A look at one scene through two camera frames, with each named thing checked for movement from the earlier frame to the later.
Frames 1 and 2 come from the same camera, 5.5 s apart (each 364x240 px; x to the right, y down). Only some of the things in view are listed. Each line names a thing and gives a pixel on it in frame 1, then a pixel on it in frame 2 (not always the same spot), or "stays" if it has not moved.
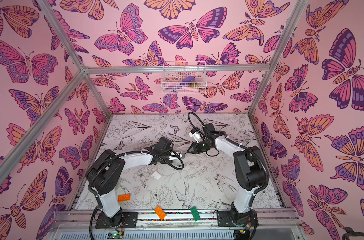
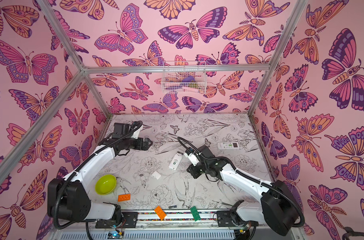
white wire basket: [189, 77] stays
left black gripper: [169, 161] to [145, 147]
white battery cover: [156, 175] stays
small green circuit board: [115, 235] stays
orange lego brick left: [124, 197] stays
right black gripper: [196, 147] to [194, 171]
